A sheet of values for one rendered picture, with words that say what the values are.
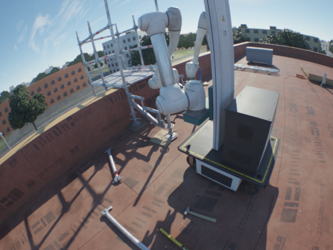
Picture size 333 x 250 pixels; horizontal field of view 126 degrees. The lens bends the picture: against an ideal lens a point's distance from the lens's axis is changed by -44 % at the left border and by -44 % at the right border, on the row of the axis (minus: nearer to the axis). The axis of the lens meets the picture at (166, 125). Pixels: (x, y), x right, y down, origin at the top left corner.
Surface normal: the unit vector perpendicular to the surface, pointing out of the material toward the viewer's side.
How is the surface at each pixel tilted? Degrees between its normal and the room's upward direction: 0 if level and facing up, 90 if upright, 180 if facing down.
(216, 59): 90
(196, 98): 88
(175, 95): 77
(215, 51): 90
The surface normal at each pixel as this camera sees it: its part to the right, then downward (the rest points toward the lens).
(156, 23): 0.33, 0.39
